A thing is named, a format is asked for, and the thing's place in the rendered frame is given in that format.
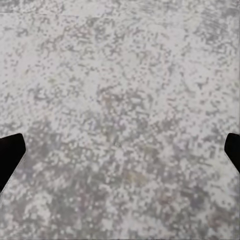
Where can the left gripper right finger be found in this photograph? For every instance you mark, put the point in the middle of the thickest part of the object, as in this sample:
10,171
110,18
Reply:
232,149

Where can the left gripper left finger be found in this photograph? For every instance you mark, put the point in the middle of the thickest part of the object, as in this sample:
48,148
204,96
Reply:
12,149

